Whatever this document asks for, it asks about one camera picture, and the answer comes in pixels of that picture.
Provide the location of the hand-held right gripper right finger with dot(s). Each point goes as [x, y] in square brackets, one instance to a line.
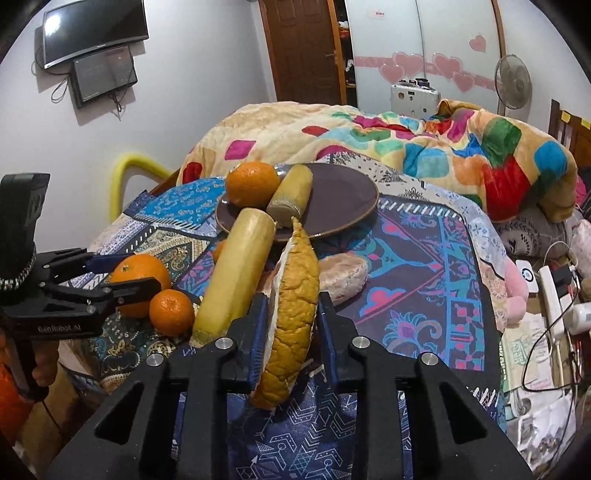
[325, 337]

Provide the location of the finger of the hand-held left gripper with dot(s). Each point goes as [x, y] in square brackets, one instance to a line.
[138, 288]
[108, 264]

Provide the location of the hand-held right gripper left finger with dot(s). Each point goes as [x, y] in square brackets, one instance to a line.
[258, 350]

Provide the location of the large orange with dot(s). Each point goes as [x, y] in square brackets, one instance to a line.
[138, 268]

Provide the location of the golden bread slice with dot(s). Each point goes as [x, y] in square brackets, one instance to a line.
[295, 295]

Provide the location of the brown plate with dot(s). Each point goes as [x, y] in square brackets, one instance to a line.
[341, 198]

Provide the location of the person's left hand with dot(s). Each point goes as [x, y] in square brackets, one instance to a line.
[45, 364]

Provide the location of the small orange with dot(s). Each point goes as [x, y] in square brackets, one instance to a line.
[171, 314]
[219, 253]

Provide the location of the round flat bread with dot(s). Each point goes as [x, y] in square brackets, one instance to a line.
[344, 277]

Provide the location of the long peeled sugarcane piece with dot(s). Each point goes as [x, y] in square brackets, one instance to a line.
[235, 277]

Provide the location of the blue patterned bed sheet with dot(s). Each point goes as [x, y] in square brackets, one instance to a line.
[415, 286]

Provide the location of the yellow padded tube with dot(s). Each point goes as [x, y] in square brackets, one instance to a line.
[134, 161]

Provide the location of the short peeled sugarcane piece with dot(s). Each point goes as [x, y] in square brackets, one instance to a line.
[291, 191]

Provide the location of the pink plush toy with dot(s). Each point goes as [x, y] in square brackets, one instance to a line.
[515, 290]

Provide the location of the colourful patchwork blanket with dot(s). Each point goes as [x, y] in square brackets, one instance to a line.
[415, 152]

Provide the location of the round white device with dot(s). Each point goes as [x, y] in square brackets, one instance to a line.
[526, 271]

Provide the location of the printed papers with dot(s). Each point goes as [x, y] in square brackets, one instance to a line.
[531, 397]

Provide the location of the white power strip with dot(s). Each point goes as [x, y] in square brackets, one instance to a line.
[550, 295]

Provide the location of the grey patterned pillow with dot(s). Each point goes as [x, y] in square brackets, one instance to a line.
[531, 230]

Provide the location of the white box device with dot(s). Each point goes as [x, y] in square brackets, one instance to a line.
[413, 99]

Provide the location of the white bottle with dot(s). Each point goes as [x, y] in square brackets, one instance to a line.
[579, 318]

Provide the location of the brown wooden door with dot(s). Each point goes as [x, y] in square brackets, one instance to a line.
[300, 50]

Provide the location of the standing fan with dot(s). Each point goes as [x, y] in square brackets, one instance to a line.
[512, 81]

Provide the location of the wooden headboard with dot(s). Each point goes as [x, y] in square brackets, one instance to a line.
[570, 127]

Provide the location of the wardrobe with pink hearts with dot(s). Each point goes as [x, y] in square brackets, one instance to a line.
[443, 32]

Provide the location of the small wall monitor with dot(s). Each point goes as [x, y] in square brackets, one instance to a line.
[104, 76]

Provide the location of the wall television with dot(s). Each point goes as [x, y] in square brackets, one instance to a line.
[92, 27]

